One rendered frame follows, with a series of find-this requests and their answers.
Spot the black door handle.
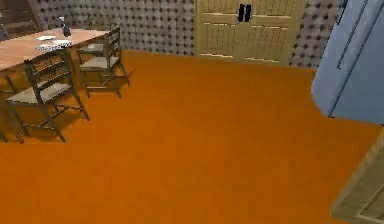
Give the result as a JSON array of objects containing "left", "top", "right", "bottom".
[
  {"left": 237, "top": 3, "right": 246, "bottom": 23},
  {"left": 244, "top": 3, "right": 253, "bottom": 23}
]

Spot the pale blue fridge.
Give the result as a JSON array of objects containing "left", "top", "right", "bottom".
[{"left": 310, "top": 0, "right": 384, "bottom": 126}]

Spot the dark wooden slatted chair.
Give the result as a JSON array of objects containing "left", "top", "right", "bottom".
[
  {"left": 75, "top": 25, "right": 131, "bottom": 99},
  {"left": 5, "top": 47, "right": 91, "bottom": 145}
]

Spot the brown wooden dining table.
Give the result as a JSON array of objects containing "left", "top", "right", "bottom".
[{"left": 0, "top": 27, "right": 110, "bottom": 144}]

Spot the dark blue bottle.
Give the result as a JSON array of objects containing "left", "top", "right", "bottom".
[{"left": 58, "top": 15, "right": 73, "bottom": 38}]

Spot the beige panelled double door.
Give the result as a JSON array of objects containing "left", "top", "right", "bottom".
[{"left": 194, "top": 0, "right": 305, "bottom": 67}]

